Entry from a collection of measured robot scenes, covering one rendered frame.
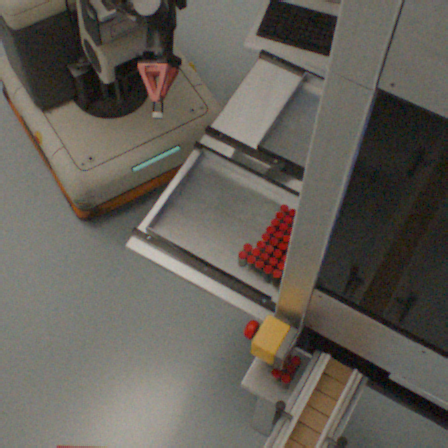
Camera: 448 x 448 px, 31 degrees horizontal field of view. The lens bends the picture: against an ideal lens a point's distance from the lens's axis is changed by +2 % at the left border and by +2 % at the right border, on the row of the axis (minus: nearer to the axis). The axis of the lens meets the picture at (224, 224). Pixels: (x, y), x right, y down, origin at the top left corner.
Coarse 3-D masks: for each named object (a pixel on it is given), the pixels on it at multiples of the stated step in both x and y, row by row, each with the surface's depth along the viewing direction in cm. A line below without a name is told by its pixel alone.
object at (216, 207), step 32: (224, 160) 193; (192, 192) 192; (224, 192) 192; (256, 192) 193; (288, 192) 189; (160, 224) 188; (192, 224) 188; (224, 224) 188; (256, 224) 188; (192, 256) 183; (224, 256) 184; (256, 288) 177
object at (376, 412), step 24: (336, 360) 173; (360, 360) 174; (384, 384) 171; (360, 408) 185; (384, 408) 177; (408, 408) 169; (432, 408) 169; (360, 432) 200; (384, 432) 190; (408, 432) 181; (432, 432) 173
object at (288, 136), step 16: (304, 80) 208; (320, 80) 205; (304, 96) 206; (320, 96) 206; (288, 112) 204; (304, 112) 204; (272, 128) 201; (288, 128) 201; (304, 128) 202; (272, 144) 199; (288, 144) 199; (304, 144) 199; (288, 160) 194; (304, 160) 197
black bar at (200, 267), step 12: (144, 240) 184; (156, 240) 184; (168, 252) 183; (180, 252) 183; (192, 264) 181; (204, 264) 181; (216, 276) 180; (240, 288) 179; (252, 300) 179; (264, 300) 178
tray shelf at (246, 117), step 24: (264, 72) 210; (288, 72) 210; (240, 96) 206; (264, 96) 206; (288, 96) 206; (216, 120) 202; (240, 120) 203; (264, 120) 203; (216, 144) 199; (168, 192) 192; (168, 264) 183; (216, 288) 181; (264, 312) 178
